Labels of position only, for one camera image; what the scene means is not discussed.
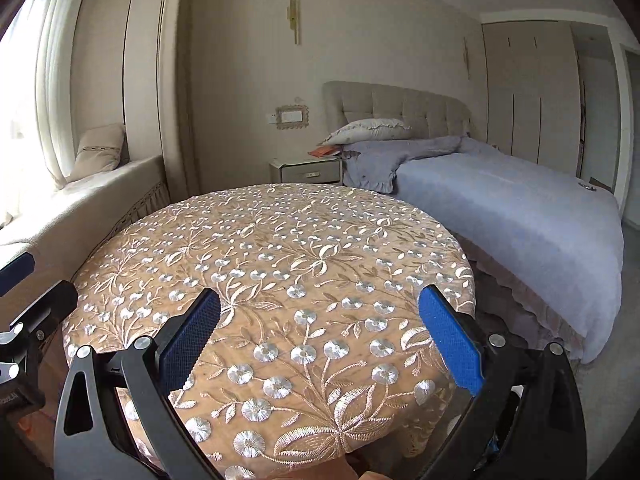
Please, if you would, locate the person's hand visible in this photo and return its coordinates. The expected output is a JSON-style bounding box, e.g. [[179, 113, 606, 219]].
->
[[358, 471, 392, 480]]

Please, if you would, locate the beige window seat sofa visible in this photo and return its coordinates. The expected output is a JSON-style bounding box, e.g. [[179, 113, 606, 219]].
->
[[1, 156, 169, 327]]

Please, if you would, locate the beige cushion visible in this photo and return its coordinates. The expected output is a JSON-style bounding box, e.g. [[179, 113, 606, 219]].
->
[[67, 124, 125, 182]]

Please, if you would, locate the bed with lavender cover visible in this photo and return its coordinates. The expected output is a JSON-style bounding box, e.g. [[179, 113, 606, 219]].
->
[[322, 81, 624, 363]]

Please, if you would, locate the embroidered beige tablecloth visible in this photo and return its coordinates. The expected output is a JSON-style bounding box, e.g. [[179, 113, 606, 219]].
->
[[62, 184, 475, 479]]

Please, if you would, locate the white curtain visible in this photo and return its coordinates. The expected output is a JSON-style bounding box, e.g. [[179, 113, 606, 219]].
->
[[12, 0, 81, 190]]

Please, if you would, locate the orange item on nightstand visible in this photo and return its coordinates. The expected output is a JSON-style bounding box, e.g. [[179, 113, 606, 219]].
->
[[309, 145, 342, 158]]

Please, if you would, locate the beige wardrobe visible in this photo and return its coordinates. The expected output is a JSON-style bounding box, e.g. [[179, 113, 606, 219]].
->
[[480, 19, 616, 191]]

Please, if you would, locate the grey bedside table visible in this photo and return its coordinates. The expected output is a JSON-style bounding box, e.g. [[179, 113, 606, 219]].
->
[[269, 157, 343, 184]]

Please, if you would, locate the white ruffled pillow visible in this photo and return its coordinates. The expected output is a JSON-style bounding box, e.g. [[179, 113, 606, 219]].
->
[[320, 118, 413, 146]]

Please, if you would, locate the framed wall switch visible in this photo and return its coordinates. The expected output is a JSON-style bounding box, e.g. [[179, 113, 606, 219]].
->
[[276, 104, 309, 130]]

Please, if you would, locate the gold wall lamp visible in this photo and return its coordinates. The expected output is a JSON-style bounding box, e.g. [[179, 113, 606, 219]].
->
[[286, 0, 302, 46]]

